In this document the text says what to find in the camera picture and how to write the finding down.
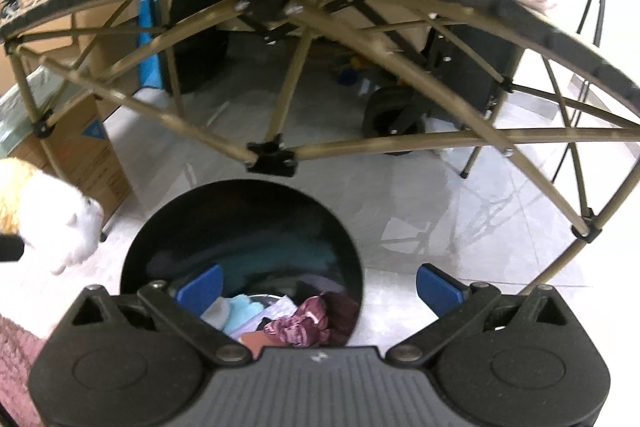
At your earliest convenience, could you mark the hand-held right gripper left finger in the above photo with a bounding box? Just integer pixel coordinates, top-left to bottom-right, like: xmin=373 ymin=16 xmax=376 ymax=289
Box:
xmin=62 ymin=263 xmax=252 ymax=367

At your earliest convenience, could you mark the black round bin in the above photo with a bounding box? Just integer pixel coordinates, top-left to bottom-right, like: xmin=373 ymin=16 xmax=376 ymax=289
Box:
xmin=119 ymin=179 xmax=365 ymax=350

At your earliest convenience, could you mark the black folding wagon cart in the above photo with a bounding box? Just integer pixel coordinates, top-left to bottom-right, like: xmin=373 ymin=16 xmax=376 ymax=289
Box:
xmin=220 ymin=0 xmax=526 ymax=155

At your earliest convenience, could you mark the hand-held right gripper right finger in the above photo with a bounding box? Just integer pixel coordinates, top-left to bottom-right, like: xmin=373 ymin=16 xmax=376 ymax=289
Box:
xmin=386 ymin=263 xmax=581 ymax=367

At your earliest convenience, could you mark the light blue fluffy cloth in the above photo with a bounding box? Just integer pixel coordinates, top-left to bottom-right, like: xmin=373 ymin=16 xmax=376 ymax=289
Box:
xmin=200 ymin=294 xmax=266 ymax=338

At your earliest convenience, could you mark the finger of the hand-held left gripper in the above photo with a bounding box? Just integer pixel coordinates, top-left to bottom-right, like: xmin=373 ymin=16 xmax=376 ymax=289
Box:
xmin=0 ymin=233 xmax=25 ymax=264

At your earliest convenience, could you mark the blue board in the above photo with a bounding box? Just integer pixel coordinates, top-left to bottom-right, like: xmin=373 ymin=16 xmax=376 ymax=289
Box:
xmin=137 ymin=0 xmax=166 ymax=90

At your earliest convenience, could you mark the plain cardboard box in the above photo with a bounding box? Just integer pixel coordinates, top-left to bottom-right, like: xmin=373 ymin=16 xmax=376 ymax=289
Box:
xmin=0 ymin=0 xmax=141 ymax=108

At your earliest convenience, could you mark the purple burlap drawstring pouch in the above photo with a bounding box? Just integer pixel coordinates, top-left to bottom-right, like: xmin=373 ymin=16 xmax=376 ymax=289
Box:
xmin=260 ymin=294 xmax=301 ymax=323

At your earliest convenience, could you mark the white and orange plush toy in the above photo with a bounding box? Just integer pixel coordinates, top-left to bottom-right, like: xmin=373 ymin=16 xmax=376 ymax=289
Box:
xmin=0 ymin=157 xmax=107 ymax=277

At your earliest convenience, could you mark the black tripod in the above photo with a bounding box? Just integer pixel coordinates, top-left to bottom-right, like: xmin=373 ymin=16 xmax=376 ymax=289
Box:
xmin=550 ymin=0 xmax=638 ymax=218

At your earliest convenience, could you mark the green plastic bag liner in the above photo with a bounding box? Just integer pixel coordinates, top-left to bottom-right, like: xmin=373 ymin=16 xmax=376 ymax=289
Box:
xmin=0 ymin=67 xmax=83 ymax=148

